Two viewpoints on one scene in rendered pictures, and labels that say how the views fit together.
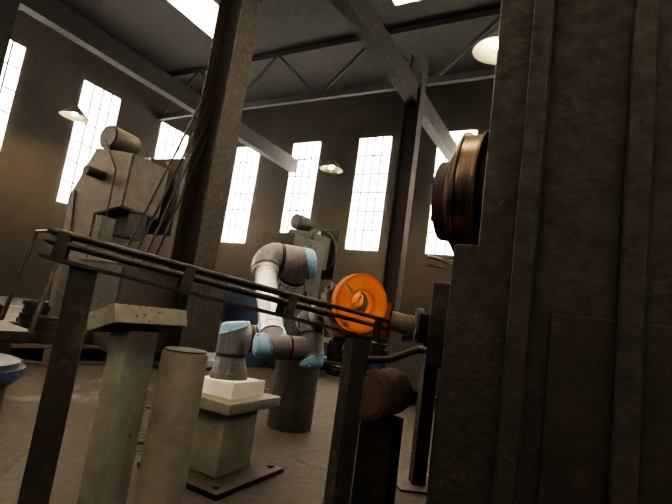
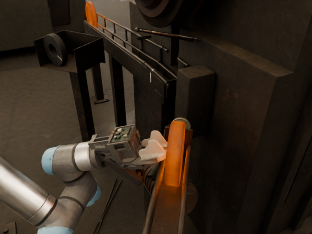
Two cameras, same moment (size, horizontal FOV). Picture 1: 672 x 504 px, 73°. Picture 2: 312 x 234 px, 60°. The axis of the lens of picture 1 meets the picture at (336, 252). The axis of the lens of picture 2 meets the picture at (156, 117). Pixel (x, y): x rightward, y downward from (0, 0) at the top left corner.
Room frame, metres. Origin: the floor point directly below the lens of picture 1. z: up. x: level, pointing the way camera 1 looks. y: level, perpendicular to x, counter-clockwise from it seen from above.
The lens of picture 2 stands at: (0.96, 0.35, 1.14)
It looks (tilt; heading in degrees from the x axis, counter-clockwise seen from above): 34 degrees down; 305
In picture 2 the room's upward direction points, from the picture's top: straight up
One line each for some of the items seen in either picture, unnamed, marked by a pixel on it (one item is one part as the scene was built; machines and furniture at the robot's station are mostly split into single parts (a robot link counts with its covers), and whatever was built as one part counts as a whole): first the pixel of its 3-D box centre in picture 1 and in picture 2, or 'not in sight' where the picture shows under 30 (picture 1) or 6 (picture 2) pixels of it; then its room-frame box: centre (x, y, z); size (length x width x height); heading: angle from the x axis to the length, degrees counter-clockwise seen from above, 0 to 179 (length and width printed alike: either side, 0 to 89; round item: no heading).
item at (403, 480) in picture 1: (424, 397); (80, 101); (2.07, -0.48, 0.36); 0.26 x 0.20 x 0.72; 5
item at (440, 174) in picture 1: (448, 201); not in sight; (1.56, -0.37, 1.11); 0.28 x 0.06 x 0.28; 150
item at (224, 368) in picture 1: (230, 365); not in sight; (1.88, 0.36, 0.40); 0.15 x 0.15 x 0.10
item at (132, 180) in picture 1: (120, 228); not in sight; (6.23, 3.00, 1.42); 1.43 x 1.22 x 2.85; 65
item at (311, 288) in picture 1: (286, 300); not in sight; (5.38, 0.50, 0.75); 0.70 x 0.48 x 1.50; 150
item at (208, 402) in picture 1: (225, 397); not in sight; (1.88, 0.36, 0.28); 0.32 x 0.32 x 0.04; 61
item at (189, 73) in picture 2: (450, 325); (194, 103); (1.30, -0.35, 0.68); 0.11 x 0.08 x 0.24; 60
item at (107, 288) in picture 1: (143, 311); not in sight; (4.51, 1.79, 0.43); 1.23 x 0.93 x 0.87; 148
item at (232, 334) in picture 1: (235, 336); not in sight; (1.89, 0.36, 0.52); 0.13 x 0.12 x 0.14; 113
